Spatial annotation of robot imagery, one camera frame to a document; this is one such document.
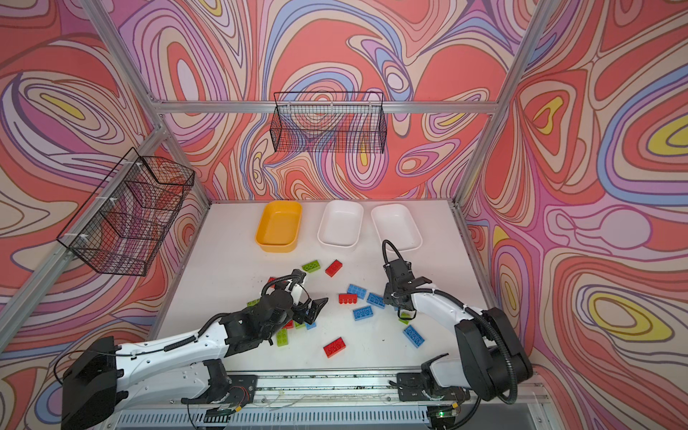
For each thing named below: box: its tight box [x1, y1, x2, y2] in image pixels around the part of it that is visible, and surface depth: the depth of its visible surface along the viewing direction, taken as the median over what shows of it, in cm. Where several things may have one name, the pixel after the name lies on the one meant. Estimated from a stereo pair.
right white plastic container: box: [370, 203, 423, 251], surface depth 113 cm
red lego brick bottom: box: [322, 336, 346, 359], surface depth 82 cm
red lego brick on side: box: [338, 293, 358, 305], surface depth 91 cm
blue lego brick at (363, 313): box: [352, 305, 374, 321], surface depth 88 cm
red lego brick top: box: [325, 258, 344, 278], surface depth 100 cm
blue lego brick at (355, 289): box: [346, 283, 368, 301], surface depth 93 cm
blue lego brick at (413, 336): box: [403, 324, 426, 349], surface depth 83 cm
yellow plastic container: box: [254, 199, 303, 253], surface depth 110 cm
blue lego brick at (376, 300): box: [366, 292, 387, 310], surface depth 91 cm
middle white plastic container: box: [317, 199, 364, 249], surface depth 110 cm
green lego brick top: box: [301, 259, 321, 274], surface depth 100 cm
